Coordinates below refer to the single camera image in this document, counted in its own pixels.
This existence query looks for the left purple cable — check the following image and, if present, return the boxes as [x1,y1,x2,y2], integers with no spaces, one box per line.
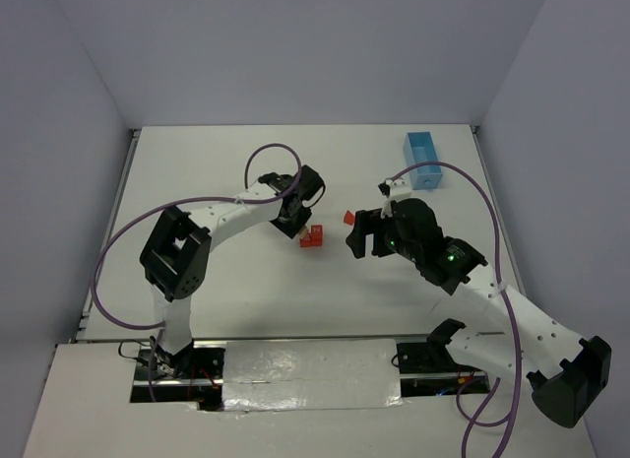
[93,142,306,405]

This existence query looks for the red cube white pattern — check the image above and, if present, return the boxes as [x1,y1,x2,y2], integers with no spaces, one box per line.
[299,236,312,248]

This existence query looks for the red cube white letter N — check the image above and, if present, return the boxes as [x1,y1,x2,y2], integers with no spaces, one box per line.
[310,225,323,239]

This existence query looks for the plain red wood block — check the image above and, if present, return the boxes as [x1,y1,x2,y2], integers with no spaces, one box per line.
[344,211,355,226]

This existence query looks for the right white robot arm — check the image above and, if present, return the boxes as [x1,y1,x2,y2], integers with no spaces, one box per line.
[346,198,612,428]

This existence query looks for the aluminium table edge rail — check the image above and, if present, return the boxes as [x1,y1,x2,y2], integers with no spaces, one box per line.
[470,125,527,295]

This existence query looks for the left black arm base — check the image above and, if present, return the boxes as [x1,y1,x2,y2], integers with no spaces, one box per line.
[130,346,225,412]

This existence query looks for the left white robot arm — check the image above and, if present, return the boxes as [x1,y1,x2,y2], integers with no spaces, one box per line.
[140,165,325,377]

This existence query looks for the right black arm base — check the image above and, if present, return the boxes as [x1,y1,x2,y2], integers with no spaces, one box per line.
[390,319,489,398]

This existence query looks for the light blue plastic box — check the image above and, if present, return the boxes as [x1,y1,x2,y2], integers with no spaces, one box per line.
[403,132,443,190]

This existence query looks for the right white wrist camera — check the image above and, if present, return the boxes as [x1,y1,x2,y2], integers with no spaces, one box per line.
[378,178,412,206]

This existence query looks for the silver tape strip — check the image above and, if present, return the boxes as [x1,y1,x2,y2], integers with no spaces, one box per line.
[222,339,403,412]

